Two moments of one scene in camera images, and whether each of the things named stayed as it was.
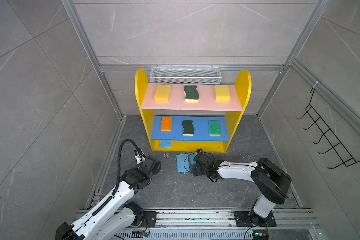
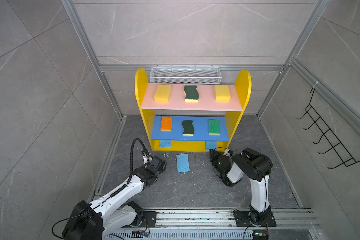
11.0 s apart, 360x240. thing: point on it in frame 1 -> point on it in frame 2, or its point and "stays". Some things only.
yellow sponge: (162, 93) stays
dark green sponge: (188, 129) stays
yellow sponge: (222, 93) stays
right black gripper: (195, 171) -> (213, 157)
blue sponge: (191, 157) -> (211, 145)
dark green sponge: (191, 93) stays
